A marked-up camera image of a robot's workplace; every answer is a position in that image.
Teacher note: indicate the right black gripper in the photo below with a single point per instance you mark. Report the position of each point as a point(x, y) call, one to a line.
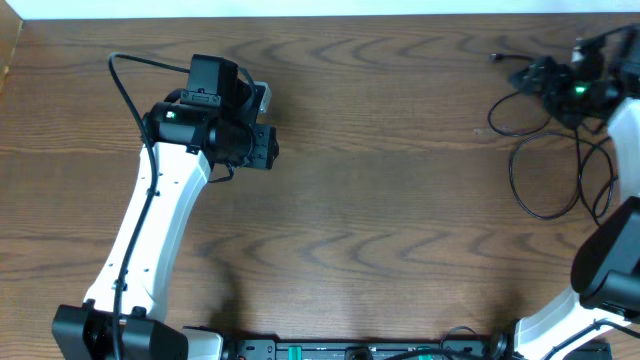
point(553, 91)

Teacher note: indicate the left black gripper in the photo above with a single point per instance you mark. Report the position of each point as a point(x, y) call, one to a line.
point(266, 151)

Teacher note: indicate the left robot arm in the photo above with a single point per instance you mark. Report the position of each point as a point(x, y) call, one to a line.
point(211, 121)

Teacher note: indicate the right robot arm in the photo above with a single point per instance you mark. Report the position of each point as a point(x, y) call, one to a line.
point(603, 293)

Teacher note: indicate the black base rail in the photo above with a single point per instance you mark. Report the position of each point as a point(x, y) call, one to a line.
point(360, 349)

